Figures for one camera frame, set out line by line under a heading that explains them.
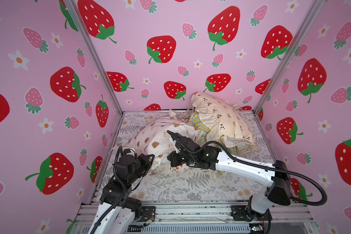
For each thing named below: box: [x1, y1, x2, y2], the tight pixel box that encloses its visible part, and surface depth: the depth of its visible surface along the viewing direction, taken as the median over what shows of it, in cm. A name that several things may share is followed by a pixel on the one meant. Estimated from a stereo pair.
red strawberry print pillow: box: [169, 163, 194, 174], surface depth 88 cm
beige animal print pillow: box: [191, 92, 258, 151], surface depth 91 cm
